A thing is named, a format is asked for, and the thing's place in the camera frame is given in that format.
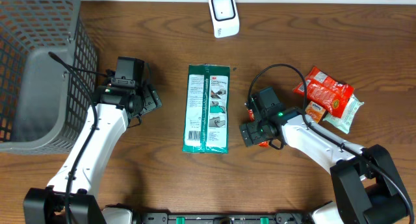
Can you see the white barcode scanner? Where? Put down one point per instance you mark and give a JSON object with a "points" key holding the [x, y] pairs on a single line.
{"points": [[225, 18]]}

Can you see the red snack bag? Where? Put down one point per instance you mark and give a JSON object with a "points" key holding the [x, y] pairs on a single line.
{"points": [[327, 92]]}

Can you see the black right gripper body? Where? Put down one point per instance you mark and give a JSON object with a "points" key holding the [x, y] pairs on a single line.
{"points": [[255, 131]]}

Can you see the green gloves package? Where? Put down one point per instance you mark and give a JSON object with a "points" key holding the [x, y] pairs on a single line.
{"points": [[206, 114]]}

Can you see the grey plastic mesh basket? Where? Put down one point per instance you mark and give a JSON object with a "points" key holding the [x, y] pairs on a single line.
{"points": [[48, 66]]}

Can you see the red Nescafe coffee sachet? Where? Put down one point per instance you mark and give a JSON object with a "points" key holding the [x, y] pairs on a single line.
{"points": [[252, 118]]}

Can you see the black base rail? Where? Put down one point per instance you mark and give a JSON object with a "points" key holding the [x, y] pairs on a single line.
{"points": [[208, 218]]}

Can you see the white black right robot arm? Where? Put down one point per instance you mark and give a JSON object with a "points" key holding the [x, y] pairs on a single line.
{"points": [[366, 183]]}

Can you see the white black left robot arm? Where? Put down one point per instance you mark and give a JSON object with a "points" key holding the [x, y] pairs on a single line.
{"points": [[71, 195]]}

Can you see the small orange carton box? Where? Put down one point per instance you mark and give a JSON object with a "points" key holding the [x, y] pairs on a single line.
{"points": [[315, 111]]}

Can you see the white green wipes pack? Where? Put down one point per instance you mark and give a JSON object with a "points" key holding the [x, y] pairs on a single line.
{"points": [[344, 123]]}

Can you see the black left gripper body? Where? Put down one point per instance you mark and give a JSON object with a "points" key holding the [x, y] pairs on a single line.
{"points": [[152, 100]]}

